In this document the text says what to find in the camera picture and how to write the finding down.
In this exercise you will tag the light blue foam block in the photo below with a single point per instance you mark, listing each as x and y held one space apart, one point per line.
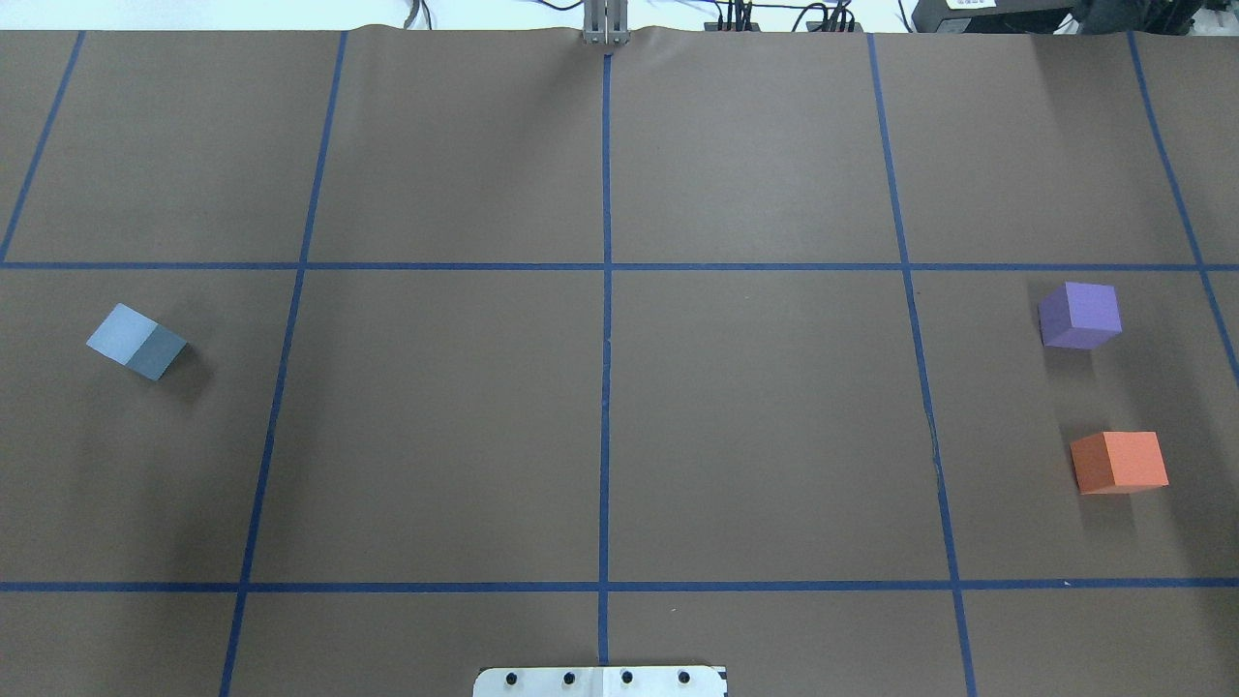
135 341

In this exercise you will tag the purple foam block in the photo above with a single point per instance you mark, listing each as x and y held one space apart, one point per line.
1079 316

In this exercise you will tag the orange foam block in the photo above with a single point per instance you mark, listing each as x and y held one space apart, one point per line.
1114 463

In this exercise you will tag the grey aluminium frame post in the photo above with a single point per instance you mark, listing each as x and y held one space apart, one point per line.
605 22

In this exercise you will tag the white camera mast base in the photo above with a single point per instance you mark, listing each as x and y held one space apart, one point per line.
650 680

